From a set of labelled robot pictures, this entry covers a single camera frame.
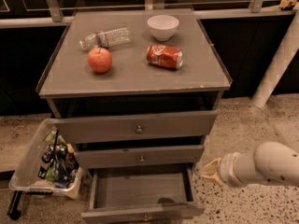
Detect grey bottom drawer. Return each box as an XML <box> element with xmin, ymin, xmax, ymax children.
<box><xmin>82</xmin><ymin>164</ymin><xmax>205</xmax><ymax>224</ymax></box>

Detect grey drawer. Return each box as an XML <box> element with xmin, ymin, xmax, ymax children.
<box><xmin>82</xmin><ymin>164</ymin><xmax>205</xmax><ymax>224</ymax></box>
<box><xmin>75</xmin><ymin>145</ymin><xmax>204</xmax><ymax>169</ymax></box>
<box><xmin>54</xmin><ymin>110</ymin><xmax>217</xmax><ymax>144</ymax></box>

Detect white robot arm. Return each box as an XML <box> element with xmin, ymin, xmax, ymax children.
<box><xmin>201</xmin><ymin>142</ymin><xmax>299</xmax><ymax>188</ymax></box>

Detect grey middle drawer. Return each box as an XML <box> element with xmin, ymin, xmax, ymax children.
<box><xmin>75</xmin><ymin>145</ymin><xmax>204</xmax><ymax>169</ymax></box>

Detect grey top drawer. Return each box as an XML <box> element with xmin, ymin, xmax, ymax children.
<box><xmin>54</xmin><ymin>110</ymin><xmax>217</xmax><ymax>144</ymax></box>

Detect grey drawer cabinet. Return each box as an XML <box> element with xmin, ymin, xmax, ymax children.
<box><xmin>36</xmin><ymin>8</ymin><xmax>234</xmax><ymax>173</ymax></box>

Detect red soda can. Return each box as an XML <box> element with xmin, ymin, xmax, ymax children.
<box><xmin>147</xmin><ymin>45</ymin><xmax>183</xmax><ymax>70</ymax></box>

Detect snack packets in bin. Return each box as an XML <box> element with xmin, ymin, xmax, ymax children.
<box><xmin>38</xmin><ymin>128</ymin><xmax>78</xmax><ymax>189</ymax></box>

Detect white ceramic bowl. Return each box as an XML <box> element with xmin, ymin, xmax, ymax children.
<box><xmin>148</xmin><ymin>15</ymin><xmax>179</xmax><ymax>41</ymax></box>

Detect red apple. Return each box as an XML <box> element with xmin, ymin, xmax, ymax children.
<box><xmin>88</xmin><ymin>48</ymin><xmax>112</xmax><ymax>74</ymax></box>

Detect clear plastic storage bin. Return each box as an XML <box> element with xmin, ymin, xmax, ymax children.
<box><xmin>8</xmin><ymin>119</ymin><xmax>83</xmax><ymax>200</ymax></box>

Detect clear plastic water bottle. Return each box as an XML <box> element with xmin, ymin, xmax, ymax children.
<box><xmin>79</xmin><ymin>26</ymin><xmax>132</xmax><ymax>51</ymax></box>

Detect small yellow object on ledge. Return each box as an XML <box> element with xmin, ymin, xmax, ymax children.
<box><xmin>279</xmin><ymin>0</ymin><xmax>297</xmax><ymax>10</ymax></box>

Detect black pole base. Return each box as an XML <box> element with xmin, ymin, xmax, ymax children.
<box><xmin>7</xmin><ymin>190</ymin><xmax>22</xmax><ymax>220</ymax></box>

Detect metal window railing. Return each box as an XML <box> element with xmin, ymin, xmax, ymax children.
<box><xmin>0</xmin><ymin>0</ymin><xmax>299</xmax><ymax>29</ymax></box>

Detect white diagonal post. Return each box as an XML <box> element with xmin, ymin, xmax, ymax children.
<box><xmin>251</xmin><ymin>13</ymin><xmax>299</xmax><ymax>108</ymax></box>

